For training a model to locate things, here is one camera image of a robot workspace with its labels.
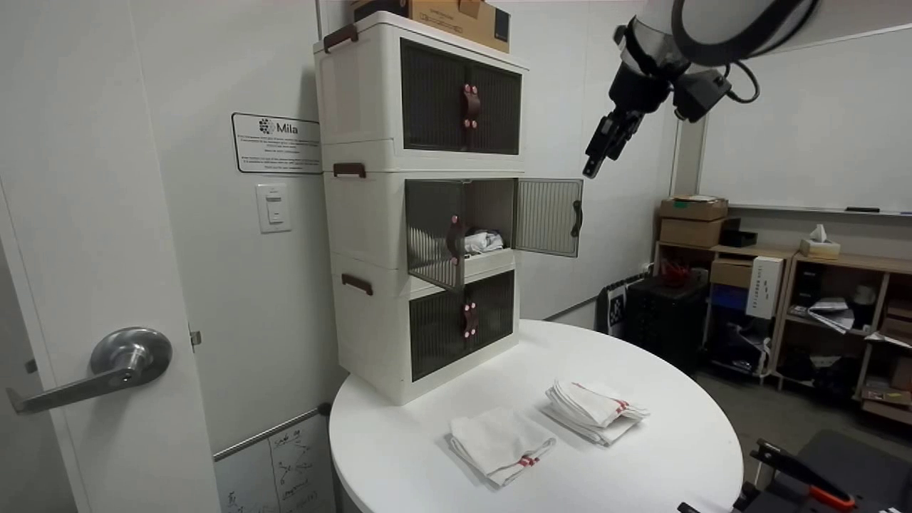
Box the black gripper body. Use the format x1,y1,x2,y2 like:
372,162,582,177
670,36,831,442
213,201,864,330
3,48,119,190
595,62,667,154

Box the translucent grey cabinet door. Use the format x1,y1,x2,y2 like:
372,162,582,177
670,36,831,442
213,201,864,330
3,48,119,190
512,177,583,258

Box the small rolled white towel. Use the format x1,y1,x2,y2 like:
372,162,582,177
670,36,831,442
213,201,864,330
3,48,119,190
459,227,506,257

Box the white stacked storage cabinet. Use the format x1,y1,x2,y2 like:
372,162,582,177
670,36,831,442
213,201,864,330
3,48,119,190
310,8,531,408

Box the flat folded white towel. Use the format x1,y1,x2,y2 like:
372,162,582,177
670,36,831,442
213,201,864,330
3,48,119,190
442,408,558,491

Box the tan cardboard box with lid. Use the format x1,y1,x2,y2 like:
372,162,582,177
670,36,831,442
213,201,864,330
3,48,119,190
655,193,733,250

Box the black framed picture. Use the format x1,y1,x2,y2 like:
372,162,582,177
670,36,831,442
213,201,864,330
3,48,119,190
593,274,650,340

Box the black storage crate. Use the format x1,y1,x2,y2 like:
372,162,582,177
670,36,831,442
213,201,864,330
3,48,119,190
623,274,712,370

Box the brown cardboard box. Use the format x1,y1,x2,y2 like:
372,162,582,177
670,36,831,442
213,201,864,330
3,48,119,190
344,0,512,55

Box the white upright carton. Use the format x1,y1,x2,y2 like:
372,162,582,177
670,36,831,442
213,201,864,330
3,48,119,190
744,253,787,323

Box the tissue box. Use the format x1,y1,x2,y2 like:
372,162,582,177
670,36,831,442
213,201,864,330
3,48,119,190
796,221,844,263

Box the stacked folded white towels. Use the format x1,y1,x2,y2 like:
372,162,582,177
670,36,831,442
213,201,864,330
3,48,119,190
538,377,647,449

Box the wooden shelf unit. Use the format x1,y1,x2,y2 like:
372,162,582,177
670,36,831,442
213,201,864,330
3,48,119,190
653,238,912,427

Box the white room door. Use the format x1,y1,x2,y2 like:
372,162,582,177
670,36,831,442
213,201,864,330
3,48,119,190
0,0,221,513

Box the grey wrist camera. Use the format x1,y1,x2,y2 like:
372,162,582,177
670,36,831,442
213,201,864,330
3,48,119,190
672,65,734,126

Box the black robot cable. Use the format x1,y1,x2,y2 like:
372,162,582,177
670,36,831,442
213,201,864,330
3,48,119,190
722,59,763,106

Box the large wall whiteboard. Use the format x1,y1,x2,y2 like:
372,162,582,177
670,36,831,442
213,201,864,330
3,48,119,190
696,22,912,220

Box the white wall sign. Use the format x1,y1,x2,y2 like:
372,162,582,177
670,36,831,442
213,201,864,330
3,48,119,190
227,110,324,177

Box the white light switch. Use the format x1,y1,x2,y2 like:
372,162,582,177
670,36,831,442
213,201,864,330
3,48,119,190
253,180,293,237

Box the black tool with orange handle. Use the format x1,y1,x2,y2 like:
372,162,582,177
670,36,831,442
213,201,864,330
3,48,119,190
750,438,864,513

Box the silver door lever handle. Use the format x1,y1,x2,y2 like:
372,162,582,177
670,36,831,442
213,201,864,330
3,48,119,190
5,324,176,415

